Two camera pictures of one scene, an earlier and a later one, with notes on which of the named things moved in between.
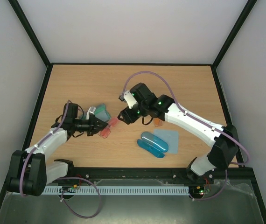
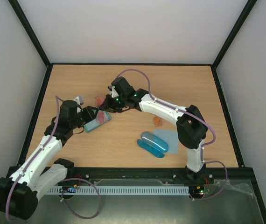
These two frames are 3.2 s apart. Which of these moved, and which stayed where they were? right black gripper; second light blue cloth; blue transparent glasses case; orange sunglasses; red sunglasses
Moved: right black gripper; red sunglasses
Stayed: second light blue cloth; orange sunglasses; blue transparent glasses case
